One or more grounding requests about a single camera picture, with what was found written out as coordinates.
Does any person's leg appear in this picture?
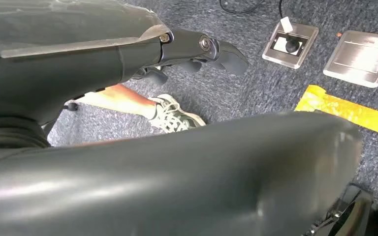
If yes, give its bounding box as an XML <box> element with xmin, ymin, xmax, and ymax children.
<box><xmin>74</xmin><ymin>84</ymin><xmax>159</xmax><ymax>118</ymax></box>

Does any person's grey laced shoe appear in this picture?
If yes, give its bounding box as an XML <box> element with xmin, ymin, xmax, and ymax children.
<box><xmin>147</xmin><ymin>93</ymin><xmax>207</xmax><ymax>135</ymax></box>

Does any black power plug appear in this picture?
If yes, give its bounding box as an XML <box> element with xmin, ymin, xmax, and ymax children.
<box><xmin>284</xmin><ymin>34</ymin><xmax>301</xmax><ymax>54</ymax></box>

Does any open steel floor socket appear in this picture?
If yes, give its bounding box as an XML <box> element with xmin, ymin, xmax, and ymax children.
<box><xmin>262</xmin><ymin>22</ymin><xmax>320</xmax><ymax>70</ymax></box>

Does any yellow floor tape strip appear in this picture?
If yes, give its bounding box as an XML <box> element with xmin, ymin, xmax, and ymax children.
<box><xmin>294</xmin><ymin>85</ymin><xmax>378</xmax><ymax>140</ymax></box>

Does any closed steel floor socket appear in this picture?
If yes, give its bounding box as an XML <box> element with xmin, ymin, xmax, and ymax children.
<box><xmin>323</xmin><ymin>29</ymin><xmax>378</xmax><ymax>89</ymax></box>

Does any black glossy robot part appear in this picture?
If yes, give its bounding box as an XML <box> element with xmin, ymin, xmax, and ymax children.
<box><xmin>306</xmin><ymin>183</ymin><xmax>378</xmax><ymax>236</ymax></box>

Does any black floor cable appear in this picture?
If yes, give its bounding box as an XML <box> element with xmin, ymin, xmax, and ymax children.
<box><xmin>219</xmin><ymin>0</ymin><xmax>265</xmax><ymax>15</ymax></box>

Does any white cable tag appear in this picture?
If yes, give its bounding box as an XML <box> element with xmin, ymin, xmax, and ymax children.
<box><xmin>280</xmin><ymin>16</ymin><xmax>294</xmax><ymax>34</ymax></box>

